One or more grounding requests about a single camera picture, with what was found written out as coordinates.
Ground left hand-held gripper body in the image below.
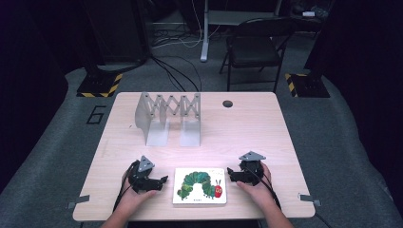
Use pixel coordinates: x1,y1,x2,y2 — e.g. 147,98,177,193
127,155,164,194

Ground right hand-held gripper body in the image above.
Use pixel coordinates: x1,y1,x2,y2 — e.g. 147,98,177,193
237,150,267,187

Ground white caterpillar picture book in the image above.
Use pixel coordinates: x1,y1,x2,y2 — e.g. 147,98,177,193
172,167,228,206

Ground person's right hand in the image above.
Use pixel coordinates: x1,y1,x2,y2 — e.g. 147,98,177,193
236,162,280,211

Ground person's left hand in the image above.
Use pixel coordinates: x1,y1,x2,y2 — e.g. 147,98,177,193
121,177,160,217

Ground grey metal expandable bookend rack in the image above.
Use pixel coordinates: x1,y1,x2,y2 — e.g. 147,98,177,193
134,91,202,148

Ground black stand base striped edge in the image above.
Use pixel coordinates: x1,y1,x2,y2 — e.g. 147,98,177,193
75,71,124,99
283,72,332,99

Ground black folding chair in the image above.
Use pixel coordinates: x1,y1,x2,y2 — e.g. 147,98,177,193
219,16,295,94

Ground grey desk with white leg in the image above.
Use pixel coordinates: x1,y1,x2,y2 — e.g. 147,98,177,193
200,0,283,63

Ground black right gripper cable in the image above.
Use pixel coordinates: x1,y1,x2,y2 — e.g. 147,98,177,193
245,165,282,211

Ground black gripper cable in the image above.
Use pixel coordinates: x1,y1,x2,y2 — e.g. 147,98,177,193
245,165,282,211
112,160,141,213

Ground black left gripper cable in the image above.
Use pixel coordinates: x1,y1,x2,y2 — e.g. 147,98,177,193
112,160,141,213

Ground grey metal table bracket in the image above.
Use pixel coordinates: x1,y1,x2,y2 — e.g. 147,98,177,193
65,194,91,211
297,192,322,207

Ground black cable under table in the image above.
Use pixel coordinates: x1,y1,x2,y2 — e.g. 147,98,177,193
313,211,333,228

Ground black floor cables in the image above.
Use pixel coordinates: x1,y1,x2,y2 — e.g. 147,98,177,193
149,54,203,93

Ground white floor cables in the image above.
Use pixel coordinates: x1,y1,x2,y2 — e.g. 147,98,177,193
151,0,223,50

